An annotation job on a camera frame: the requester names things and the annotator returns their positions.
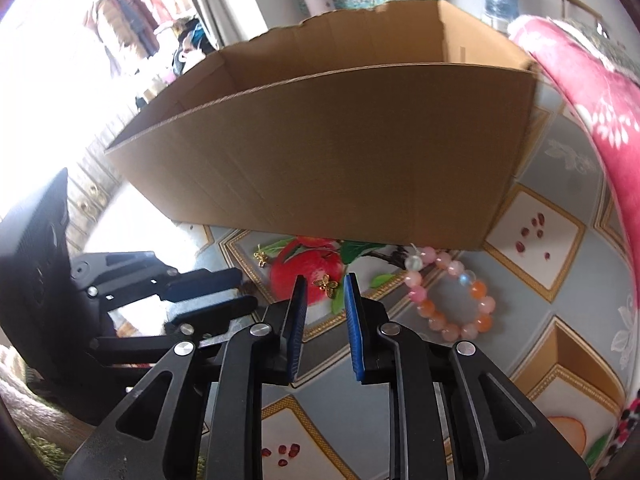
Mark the pink floral bed blanket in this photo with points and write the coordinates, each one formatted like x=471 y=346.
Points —
x=562 y=260

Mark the wooden chair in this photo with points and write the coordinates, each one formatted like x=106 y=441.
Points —
x=578 y=9

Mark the gold clover earring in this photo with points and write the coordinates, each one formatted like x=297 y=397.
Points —
x=327 y=285

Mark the brown cardboard box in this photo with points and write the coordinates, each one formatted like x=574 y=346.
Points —
x=401 y=124

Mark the silver sequin pillow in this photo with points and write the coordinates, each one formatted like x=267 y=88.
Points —
x=613 y=57

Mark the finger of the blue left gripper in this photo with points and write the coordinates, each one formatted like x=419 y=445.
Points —
x=199 y=283
x=214 y=319

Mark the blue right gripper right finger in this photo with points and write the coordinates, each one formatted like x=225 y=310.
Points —
x=372 y=357

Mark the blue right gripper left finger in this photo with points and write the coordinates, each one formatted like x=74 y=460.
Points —
x=287 y=320

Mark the gold abacus charm earring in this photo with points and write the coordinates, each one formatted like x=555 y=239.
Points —
x=261 y=257

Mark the fruit print tablecloth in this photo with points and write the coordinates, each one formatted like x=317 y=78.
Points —
x=325 y=426

